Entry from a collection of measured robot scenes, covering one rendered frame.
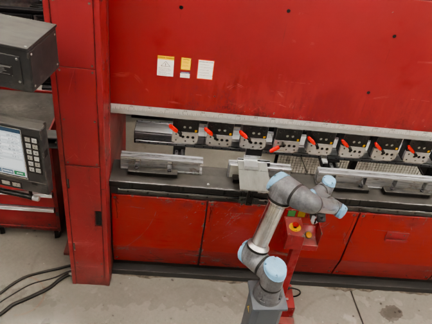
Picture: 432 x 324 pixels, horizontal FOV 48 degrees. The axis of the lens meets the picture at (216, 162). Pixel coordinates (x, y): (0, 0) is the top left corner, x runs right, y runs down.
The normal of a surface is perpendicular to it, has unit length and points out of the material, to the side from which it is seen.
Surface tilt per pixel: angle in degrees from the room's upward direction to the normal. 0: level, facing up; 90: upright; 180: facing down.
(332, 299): 0
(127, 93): 90
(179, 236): 90
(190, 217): 90
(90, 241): 90
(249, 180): 0
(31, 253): 0
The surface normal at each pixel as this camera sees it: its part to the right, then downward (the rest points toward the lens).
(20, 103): 0.11, -0.78
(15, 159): -0.18, 0.59
